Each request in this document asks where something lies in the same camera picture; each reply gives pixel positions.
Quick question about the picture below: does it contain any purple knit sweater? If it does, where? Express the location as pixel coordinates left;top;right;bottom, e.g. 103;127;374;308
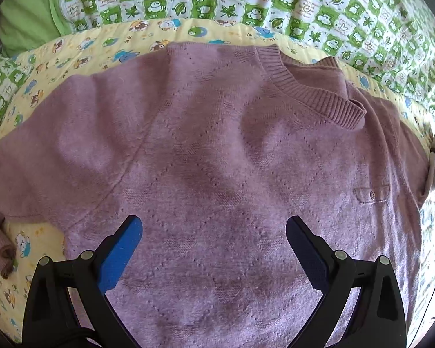
0;42;429;347

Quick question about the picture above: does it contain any yellow bear print quilt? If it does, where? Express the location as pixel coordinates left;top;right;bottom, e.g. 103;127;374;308
0;19;435;347

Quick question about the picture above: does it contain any green checkered frog quilt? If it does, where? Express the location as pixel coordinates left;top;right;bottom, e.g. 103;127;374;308
0;0;435;146

